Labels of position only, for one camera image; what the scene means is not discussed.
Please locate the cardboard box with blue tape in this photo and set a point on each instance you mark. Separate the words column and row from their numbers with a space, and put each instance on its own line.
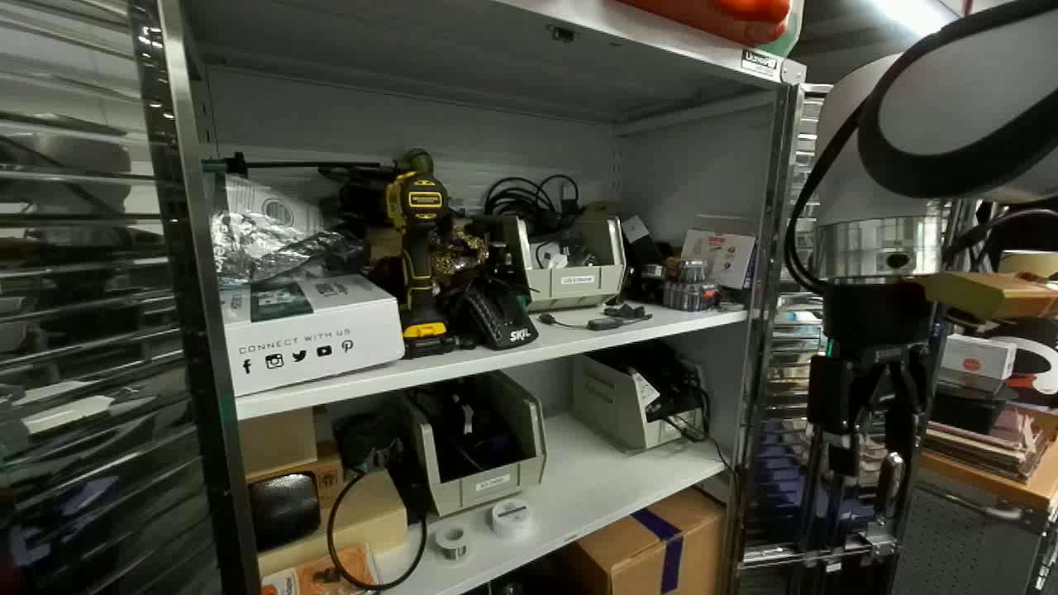
column 633, row 551

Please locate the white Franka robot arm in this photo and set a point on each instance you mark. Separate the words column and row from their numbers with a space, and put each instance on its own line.
column 936, row 109

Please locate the orange plastic case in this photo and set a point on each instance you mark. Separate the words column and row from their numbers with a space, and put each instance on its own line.
column 714, row 13

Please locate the black rod tool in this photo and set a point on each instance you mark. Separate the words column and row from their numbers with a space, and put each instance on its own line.
column 287, row 165

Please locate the white red device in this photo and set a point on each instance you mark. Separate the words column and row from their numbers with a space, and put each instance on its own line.
column 988, row 358

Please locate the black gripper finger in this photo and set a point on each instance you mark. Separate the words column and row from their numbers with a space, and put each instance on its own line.
column 895, row 480
column 842, row 450

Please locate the clear plastic bag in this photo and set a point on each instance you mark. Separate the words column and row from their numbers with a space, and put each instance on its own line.
column 259, row 237

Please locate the grey plastic tool box bin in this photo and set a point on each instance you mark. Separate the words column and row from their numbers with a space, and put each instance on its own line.
column 572, row 285

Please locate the grey tape roll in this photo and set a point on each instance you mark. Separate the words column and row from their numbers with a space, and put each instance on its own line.
column 452, row 541

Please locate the metal server rack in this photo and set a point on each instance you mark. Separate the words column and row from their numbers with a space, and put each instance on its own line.
column 78, row 330

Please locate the white cardboard box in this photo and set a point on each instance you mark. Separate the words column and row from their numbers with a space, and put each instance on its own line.
column 316, row 335

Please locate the white tape roll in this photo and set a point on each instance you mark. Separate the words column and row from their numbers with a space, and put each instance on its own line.
column 509, row 517

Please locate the black rounded device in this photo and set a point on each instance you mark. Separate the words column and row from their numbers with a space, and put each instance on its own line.
column 282, row 510

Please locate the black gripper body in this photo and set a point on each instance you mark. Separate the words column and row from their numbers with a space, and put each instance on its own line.
column 877, row 319

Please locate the metal shelf unit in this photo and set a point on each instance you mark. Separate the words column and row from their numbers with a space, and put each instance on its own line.
column 175, row 219

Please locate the white printed product box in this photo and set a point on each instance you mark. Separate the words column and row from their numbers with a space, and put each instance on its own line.
column 718, row 258

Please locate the brown cardboard box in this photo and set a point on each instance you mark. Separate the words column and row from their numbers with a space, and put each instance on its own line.
column 367, row 517

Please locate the black small box device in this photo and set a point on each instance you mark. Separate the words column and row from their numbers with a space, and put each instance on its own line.
column 651, row 270

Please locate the black battery charger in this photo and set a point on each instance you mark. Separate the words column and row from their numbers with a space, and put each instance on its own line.
column 497, row 319

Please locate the yellow flat box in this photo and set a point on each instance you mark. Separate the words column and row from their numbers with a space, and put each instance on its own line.
column 988, row 293

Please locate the wooden desk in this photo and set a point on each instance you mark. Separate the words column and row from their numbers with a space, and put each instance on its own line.
column 993, row 472

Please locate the grey storage bin with label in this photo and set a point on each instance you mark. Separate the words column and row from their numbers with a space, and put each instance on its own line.
column 484, row 472

